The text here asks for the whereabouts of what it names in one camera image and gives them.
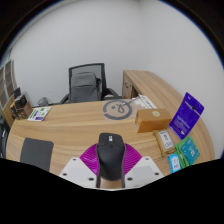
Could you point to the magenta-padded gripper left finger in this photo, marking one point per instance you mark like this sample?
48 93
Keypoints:
87 160

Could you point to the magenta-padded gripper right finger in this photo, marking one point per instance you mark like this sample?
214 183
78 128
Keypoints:
133 160

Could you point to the large brown carton box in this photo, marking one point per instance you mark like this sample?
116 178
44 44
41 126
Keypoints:
24 111

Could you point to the grey backpack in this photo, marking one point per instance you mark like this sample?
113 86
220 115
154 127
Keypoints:
85 86

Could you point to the wooden side desk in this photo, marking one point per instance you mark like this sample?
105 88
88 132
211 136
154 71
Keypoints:
150 86

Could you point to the small blue white packet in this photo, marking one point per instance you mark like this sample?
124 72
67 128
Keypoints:
174 163

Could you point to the black mesh office chair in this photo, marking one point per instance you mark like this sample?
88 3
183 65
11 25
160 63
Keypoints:
86 67

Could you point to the white green blue leaflet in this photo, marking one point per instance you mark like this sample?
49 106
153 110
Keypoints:
39 114

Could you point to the white printed paper sheet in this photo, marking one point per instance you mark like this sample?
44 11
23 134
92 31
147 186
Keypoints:
146 101

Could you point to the green packet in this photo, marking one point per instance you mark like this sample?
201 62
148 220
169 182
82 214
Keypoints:
189 150

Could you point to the tan packet with white label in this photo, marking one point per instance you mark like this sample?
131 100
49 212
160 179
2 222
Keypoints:
160 143

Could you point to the brown cardboard box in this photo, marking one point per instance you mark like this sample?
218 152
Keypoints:
151 123

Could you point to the black carton box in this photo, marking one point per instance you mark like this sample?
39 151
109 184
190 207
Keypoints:
20 101

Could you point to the purple retail package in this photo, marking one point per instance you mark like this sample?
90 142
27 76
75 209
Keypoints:
185 118

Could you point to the wooden shelf unit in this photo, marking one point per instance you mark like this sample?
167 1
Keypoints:
6 85

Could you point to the black computer mouse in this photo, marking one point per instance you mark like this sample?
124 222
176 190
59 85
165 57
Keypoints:
110 156

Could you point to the dark grey mouse pad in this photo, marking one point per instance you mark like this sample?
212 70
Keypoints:
36 152

